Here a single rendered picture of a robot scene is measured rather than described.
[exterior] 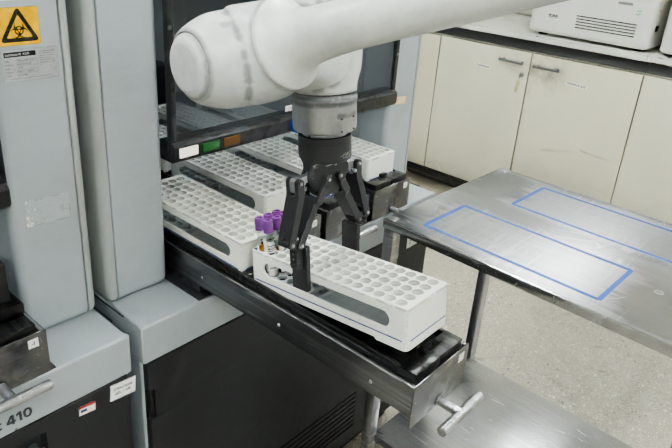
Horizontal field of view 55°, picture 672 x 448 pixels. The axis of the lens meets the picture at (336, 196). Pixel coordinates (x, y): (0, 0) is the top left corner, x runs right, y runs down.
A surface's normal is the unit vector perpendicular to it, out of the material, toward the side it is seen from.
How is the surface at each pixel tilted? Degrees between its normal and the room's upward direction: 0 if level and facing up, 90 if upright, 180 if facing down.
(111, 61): 90
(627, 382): 0
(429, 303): 84
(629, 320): 0
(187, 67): 93
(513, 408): 0
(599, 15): 90
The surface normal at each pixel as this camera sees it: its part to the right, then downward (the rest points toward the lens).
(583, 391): 0.07, -0.91
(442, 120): -0.66, 0.26
